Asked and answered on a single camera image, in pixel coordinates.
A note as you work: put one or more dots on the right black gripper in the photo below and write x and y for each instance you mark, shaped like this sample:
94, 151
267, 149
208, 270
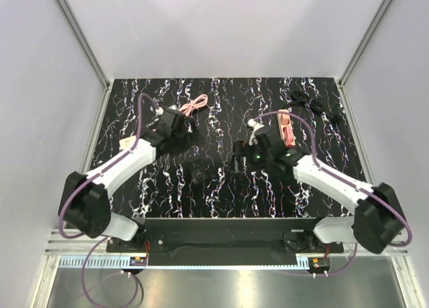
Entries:
243, 148

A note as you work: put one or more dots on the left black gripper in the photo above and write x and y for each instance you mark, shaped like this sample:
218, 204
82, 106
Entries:
192, 140

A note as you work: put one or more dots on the wooden red socket power strip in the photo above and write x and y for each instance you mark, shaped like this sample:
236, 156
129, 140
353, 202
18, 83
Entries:
280, 128

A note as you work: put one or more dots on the pink plug adapter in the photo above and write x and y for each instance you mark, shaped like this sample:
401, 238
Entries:
283, 119

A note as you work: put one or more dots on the pink square charger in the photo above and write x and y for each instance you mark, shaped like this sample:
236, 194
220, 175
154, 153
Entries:
288, 135

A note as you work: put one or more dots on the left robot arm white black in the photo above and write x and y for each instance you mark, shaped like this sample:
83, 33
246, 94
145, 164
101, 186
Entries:
85, 202

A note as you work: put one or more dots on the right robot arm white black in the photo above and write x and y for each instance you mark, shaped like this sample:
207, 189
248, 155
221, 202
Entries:
377, 217

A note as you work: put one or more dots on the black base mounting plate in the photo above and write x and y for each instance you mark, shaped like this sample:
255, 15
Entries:
288, 235

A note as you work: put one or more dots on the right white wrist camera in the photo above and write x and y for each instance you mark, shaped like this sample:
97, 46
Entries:
254, 126

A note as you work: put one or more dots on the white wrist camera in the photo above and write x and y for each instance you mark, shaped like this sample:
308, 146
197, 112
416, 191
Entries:
254, 126
161, 110

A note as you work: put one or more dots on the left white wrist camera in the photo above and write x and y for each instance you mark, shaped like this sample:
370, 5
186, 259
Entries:
161, 110

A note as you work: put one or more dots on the grey slotted cable duct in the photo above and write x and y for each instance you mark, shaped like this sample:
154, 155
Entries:
131, 262

